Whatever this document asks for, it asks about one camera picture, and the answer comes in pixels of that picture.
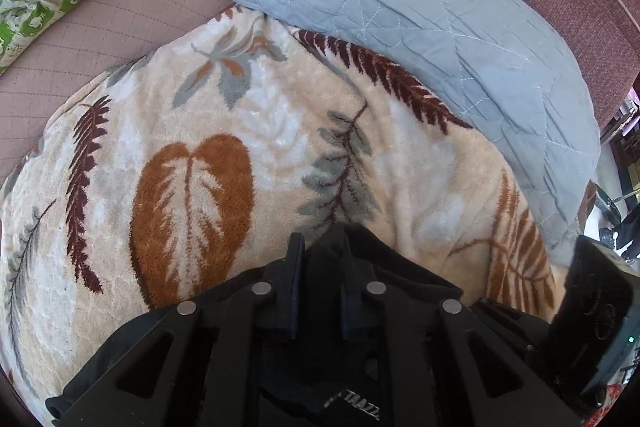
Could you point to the light blue quilted pillow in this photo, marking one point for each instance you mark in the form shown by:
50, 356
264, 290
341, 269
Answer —
435, 22

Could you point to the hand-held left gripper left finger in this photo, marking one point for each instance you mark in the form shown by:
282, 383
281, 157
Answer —
292, 287

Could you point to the black pants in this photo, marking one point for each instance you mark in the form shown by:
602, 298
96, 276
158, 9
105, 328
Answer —
385, 257

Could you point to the leaf print fleece blanket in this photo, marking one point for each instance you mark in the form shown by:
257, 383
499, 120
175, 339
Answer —
200, 187

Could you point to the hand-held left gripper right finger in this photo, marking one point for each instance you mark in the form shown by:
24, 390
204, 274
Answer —
352, 312

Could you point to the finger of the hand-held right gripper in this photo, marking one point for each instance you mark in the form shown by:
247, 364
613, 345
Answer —
510, 322

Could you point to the dark clutter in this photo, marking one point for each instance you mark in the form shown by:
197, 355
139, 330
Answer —
622, 227

